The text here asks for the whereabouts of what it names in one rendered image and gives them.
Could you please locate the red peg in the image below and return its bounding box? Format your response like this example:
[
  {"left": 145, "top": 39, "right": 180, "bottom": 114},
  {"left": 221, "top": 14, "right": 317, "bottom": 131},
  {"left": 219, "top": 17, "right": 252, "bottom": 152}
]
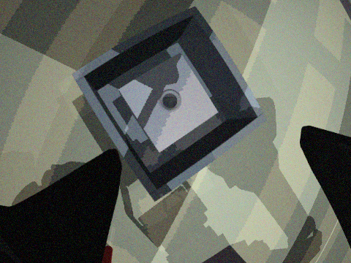
[{"left": 102, "top": 245, "right": 113, "bottom": 263}]

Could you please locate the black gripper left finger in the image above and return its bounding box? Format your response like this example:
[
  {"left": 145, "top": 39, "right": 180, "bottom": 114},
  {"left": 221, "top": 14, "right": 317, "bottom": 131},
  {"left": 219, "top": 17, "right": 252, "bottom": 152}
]
[{"left": 0, "top": 149, "right": 122, "bottom": 263}]

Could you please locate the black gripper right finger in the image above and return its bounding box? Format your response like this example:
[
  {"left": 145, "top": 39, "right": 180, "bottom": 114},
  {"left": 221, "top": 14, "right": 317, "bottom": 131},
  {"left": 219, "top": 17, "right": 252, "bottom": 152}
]
[{"left": 301, "top": 126, "right": 351, "bottom": 248}]

